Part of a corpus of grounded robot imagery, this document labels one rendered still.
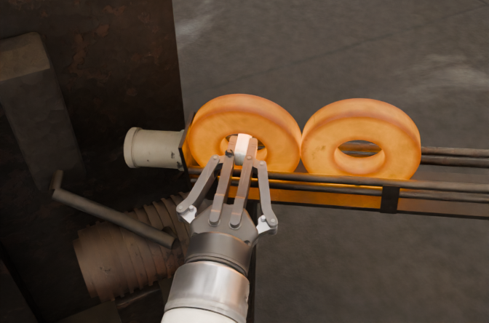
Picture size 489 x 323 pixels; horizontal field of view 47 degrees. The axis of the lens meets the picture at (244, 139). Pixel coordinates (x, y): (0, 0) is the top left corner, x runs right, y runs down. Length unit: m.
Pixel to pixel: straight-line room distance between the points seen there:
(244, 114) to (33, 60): 0.29
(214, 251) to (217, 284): 0.04
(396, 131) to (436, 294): 0.85
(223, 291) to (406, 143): 0.30
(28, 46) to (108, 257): 0.33
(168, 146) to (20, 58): 0.23
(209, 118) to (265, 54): 1.36
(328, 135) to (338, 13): 1.62
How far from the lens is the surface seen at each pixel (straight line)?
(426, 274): 1.54
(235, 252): 0.64
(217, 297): 0.61
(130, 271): 0.91
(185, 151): 0.77
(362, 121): 0.70
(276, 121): 0.72
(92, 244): 0.91
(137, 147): 0.81
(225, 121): 0.73
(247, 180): 0.71
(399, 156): 0.75
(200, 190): 0.71
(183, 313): 0.60
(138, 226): 0.87
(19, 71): 0.80
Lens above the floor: 1.27
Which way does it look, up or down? 46 degrees down
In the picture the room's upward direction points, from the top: straight up
